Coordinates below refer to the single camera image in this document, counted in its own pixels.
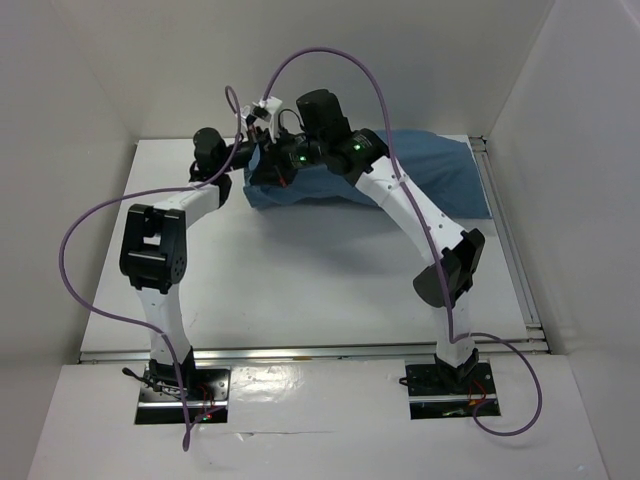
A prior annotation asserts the aluminium front rail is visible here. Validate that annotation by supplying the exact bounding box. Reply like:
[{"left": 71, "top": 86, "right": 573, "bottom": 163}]
[{"left": 79, "top": 338, "right": 550, "bottom": 364}]

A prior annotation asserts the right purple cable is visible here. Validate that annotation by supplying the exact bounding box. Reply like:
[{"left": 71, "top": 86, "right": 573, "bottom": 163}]
[{"left": 262, "top": 47, "right": 544, "bottom": 438}]

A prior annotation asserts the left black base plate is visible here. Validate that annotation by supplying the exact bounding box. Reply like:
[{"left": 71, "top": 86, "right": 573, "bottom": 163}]
[{"left": 130, "top": 366, "right": 231, "bottom": 425}]

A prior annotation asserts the blue pillowcase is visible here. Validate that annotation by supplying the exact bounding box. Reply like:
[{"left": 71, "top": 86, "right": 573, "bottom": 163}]
[{"left": 243, "top": 129, "right": 492, "bottom": 220}]

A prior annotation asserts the aluminium side rail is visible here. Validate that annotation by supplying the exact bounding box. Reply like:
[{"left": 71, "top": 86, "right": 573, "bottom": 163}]
[{"left": 469, "top": 136, "right": 550, "bottom": 353}]

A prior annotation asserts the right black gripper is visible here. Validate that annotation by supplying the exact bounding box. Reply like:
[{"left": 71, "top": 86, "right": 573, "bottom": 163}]
[{"left": 248, "top": 123, "right": 325, "bottom": 188}]

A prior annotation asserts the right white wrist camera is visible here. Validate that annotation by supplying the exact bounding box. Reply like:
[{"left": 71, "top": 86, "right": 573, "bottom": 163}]
[{"left": 252, "top": 96, "right": 283, "bottom": 143}]

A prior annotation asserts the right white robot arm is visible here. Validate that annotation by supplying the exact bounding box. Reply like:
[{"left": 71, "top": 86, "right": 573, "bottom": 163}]
[{"left": 252, "top": 89, "right": 485, "bottom": 392}]

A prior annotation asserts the white pillow yellow edge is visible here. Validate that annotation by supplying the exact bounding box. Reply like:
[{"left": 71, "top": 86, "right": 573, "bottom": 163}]
[{"left": 244, "top": 171, "right": 254, "bottom": 188}]

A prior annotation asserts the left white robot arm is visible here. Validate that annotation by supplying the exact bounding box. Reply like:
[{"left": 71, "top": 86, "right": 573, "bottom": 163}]
[{"left": 119, "top": 127, "right": 262, "bottom": 399}]

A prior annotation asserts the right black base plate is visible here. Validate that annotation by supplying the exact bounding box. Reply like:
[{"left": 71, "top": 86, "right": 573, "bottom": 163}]
[{"left": 398, "top": 362, "right": 501, "bottom": 420}]

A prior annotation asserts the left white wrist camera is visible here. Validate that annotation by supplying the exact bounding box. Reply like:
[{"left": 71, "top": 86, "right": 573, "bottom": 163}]
[{"left": 236, "top": 105, "right": 257, "bottom": 133}]

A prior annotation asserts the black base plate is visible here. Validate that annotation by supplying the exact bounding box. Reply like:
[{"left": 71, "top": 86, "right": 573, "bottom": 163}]
[
  {"left": 398, "top": 362, "right": 501, "bottom": 420},
  {"left": 130, "top": 366, "right": 231, "bottom": 425}
]

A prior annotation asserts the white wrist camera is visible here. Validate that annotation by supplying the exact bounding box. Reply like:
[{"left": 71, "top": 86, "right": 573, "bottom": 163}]
[
  {"left": 236, "top": 105, "right": 257, "bottom": 133},
  {"left": 252, "top": 96, "right": 283, "bottom": 143}
]

